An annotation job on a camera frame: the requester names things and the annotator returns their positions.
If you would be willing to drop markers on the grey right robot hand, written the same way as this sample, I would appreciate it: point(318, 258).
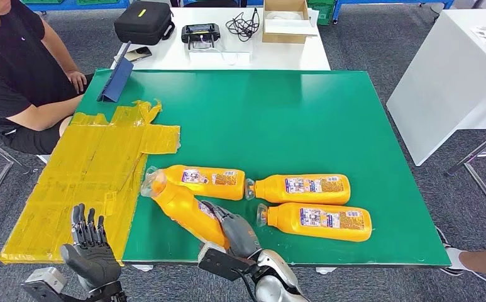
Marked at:
point(240, 235)

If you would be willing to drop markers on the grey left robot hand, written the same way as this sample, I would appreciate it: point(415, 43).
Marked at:
point(94, 262)

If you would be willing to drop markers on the person's left hand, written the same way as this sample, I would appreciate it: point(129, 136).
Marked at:
point(78, 81)

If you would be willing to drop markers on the orange detergent bottle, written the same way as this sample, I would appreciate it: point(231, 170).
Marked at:
point(305, 189)
point(176, 204)
point(317, 223)
point(226, 183)

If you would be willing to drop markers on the person's right forearm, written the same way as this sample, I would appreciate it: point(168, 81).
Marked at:
point(42, 114)

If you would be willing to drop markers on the person's left forearm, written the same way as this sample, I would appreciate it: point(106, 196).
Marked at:
point(62, 56)

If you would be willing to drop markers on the blue tablet case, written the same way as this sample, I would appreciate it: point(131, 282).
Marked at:
point(115, 83)

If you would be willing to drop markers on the smartphone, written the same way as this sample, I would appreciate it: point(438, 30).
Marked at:
point(137, 54)

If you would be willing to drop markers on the person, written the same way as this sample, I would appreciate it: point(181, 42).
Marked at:
point(9, 62)

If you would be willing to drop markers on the blue metal shelf rack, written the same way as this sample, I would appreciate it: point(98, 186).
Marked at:
point(59, 6)

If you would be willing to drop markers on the yellow taped plastic sheet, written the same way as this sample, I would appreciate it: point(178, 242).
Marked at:
point(80, 183)

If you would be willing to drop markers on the black carrying case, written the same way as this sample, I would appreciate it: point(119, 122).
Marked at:
point(142, 23)

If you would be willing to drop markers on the green table board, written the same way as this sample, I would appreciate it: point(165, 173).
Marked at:
point(267, 125)

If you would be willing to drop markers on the black handheld controller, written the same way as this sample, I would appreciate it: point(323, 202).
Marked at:
point(200, 32)

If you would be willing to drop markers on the cardboard box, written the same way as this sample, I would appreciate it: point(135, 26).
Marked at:
point(285, 38)

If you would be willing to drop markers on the white foam insert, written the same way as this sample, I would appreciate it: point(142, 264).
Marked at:
point(287, 27)

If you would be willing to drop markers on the white shoe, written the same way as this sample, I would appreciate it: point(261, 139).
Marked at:
point(455, 258)

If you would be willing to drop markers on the green plastic crate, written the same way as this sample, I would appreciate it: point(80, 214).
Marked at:
point(322, 11)

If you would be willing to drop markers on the white side table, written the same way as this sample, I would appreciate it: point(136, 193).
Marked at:
point(447, 83)

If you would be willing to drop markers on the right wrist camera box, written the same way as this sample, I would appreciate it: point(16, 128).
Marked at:
point(219, 262)

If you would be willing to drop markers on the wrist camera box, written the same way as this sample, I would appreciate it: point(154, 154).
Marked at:
point(45, 283)
point(219, 262)

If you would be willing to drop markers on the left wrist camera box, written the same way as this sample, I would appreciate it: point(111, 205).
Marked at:
point(45, 283)

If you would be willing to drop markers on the metal table frame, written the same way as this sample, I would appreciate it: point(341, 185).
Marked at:
point(478, 149)

